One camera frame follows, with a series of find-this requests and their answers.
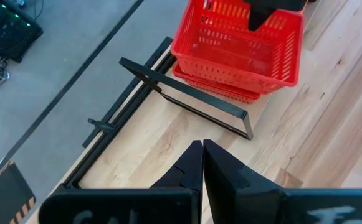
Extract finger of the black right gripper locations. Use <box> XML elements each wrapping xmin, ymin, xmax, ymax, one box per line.
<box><xmin>242</xmin><ymin>0</ymin><xmax>308</xmax><ymax>32</ymax></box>

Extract black aluminium table frame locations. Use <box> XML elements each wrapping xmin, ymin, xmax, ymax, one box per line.
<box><xmin>61</xmin><ymin>51</ymin><xmax>178</xmax><ymax>190</ymax></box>

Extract black mat orange stripes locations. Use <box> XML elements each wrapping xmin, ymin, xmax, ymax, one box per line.
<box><xmin>0</xmin><ymin>160</ymin><xmax>37</xmax><ymax>224</ymax></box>

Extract black clamp knob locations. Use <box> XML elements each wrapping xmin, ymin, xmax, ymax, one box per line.
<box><xmin>87</xmin><ymin>117</ymin><xmax>117</xmax><ymax>135</ymax></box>

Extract black device green lights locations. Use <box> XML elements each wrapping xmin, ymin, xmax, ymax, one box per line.
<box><xmin>0</xmin><ymin>0</ymin><xmax>44</xmax><ymax>64</ymax></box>

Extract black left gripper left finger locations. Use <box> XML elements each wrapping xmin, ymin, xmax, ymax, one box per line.
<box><xmin>39</xmin><ymin>139</ymin><xmax>204</xmax><ymax>224</ymax></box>

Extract black frame wooden board shelf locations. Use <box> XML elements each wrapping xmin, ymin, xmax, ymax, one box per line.
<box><xmin>119</xmin><ymin>57</ymin><xmax>255</xmax><ymax>141</ymax></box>

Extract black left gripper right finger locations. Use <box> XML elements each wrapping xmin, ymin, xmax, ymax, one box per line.
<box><xmin>203</xmin><ymin>138</ymin><xmax>362</xmax><ymax>224</ymax></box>

